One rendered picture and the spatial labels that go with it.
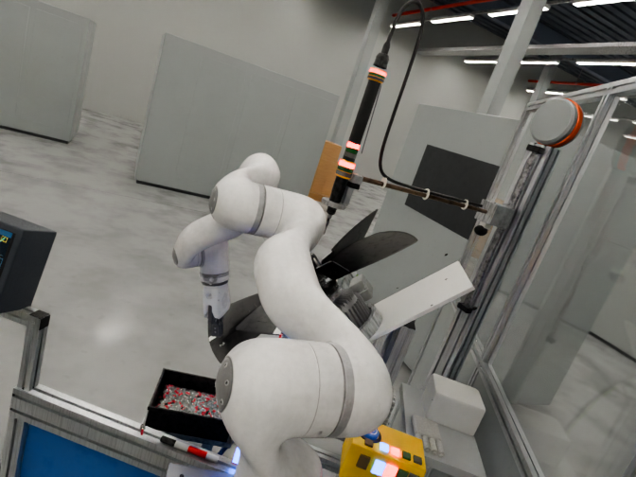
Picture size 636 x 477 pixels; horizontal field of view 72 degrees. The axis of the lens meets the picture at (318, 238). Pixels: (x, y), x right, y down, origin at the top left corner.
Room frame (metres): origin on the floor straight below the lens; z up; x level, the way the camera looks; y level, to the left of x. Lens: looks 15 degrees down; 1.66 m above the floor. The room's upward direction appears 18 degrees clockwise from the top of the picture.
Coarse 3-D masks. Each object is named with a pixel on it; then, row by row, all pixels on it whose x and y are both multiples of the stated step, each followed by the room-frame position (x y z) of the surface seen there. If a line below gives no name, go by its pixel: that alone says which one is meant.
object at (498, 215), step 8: (488, 208) 1.49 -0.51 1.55; (496, 208) 1.46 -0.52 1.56; (504, 208) 1.48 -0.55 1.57; (512, 208) 1.52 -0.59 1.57; (480, 216) 1.50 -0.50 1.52; (488, 216) 1.48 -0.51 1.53; (496, 216) 1.47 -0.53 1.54; (504, 216) 1.49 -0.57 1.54; (496, 224) 1.48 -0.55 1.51; (504, 224) 1.50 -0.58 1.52
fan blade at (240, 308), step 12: (240, 300) 1.29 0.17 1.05; (252, 300) 1.27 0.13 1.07; (228, 312) 1.27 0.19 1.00; (240, 312) 1.25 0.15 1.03; (228, 324) 1.23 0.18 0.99; (228, 336) 1.19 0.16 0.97; (240, 336) 1.18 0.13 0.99; (252, 336) 1.18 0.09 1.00; (216, 348) 1.16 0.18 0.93; (228, 348) 1.15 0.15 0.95
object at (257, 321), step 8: (256, 312) 1.03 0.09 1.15; (264, 312) 1.03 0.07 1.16; (248, 320) 1.00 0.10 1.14; (256, 320) 1.00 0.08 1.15; (264, 320) 1.00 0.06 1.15; (240, 328) 0.97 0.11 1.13; (248, 328) 0.97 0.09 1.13; (256, 328) 0.96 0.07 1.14; (264, 328) 0.96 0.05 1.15; (272, 328) 0.96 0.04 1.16
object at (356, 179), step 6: (354, 174) 1.20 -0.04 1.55; (348, 180) 1.21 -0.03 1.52; (354, 180) 1.20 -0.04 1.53; (360, 180) 1.21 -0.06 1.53; (348, 186) 1.19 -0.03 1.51; (354, 186) 1.20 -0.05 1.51; (348, 192) 1.20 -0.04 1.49; (324, 198) 1.19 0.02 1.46; (342, 198) 1.21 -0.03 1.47; (348, 198) 1.20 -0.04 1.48; (330, 204) 1.16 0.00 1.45; (336, 204) 1.16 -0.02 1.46; (342, 204) 1.18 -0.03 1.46
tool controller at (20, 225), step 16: (0, 224) 0.84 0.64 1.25; (16, 224) 0.86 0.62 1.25; (32, 224) 0.92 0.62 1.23; (0, 240) 0.83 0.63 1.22; (16, 240) 0.84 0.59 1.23; (32, 240) 0.87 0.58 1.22; (48, 240) 0.92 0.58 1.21; (0, 256) 0.82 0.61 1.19; (16, 256) 0.83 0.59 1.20; (32, 256) 0.88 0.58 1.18; (0, 272) 0.82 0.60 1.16; (16, 272) 0.84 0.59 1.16; (32, 272) 0.89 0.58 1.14; (0, 288) 0.81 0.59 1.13; (16, 288) 0.84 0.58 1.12; (32, 288) 0.89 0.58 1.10; (0, 304) 0.81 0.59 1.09; (16, 304) 0.85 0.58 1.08
